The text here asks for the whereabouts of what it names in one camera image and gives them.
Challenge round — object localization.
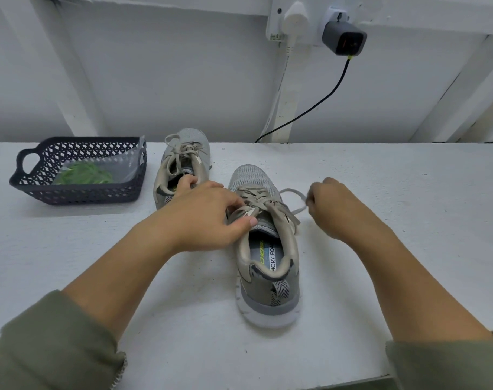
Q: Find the person's right hand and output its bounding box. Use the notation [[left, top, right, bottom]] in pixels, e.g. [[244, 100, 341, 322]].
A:
[[306, 177, 379, 243]]

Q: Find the person's left hand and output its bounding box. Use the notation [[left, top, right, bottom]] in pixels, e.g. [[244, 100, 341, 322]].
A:
[[151, 174, 258, 256]]

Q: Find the beige shoelace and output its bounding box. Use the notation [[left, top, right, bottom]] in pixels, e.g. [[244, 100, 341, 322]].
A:
[[159, 134, 206, 180], [230, 185, 310, 236]]

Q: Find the gray sneaker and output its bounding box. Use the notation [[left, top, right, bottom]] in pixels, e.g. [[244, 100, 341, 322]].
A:
[[228, 164, 303, 329], [153, 128, 212, 210]]

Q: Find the green shoelace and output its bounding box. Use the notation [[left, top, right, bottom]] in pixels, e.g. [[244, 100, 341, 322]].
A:
[[53, 160, 114, 186]]

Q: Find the person's right forearm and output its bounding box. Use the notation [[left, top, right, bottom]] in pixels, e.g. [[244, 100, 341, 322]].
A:
[[356, 219, 493, 390]]

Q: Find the person's left forearm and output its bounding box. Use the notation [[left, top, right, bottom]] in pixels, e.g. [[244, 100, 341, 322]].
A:
[[0, 223, 184, 390]]

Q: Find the clear plastic bag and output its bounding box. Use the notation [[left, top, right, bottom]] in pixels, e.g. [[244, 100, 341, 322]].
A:
[[55, 146, 145, 186]]

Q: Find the gray charger adapter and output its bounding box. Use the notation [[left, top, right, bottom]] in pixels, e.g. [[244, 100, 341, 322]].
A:
[[321, 18, 368, 57]]

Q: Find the dark plastic lattice basket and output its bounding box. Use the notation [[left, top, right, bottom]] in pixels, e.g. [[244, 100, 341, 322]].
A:
[[9, 135, 148, 206]]

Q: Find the white plug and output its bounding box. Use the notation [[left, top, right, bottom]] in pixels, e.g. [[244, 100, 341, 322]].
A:
[[281, 0, 311, 38]]

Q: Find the black cable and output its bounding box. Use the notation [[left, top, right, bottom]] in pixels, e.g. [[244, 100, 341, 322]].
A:
[[255, 56, 352, 144]]

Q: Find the white cable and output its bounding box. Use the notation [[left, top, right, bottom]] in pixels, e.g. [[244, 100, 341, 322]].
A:
[[263, 40, 295, 141]]

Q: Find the white wall socket plate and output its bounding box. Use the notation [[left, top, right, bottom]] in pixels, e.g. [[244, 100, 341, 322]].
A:
[[266, 0, 353, 46]]

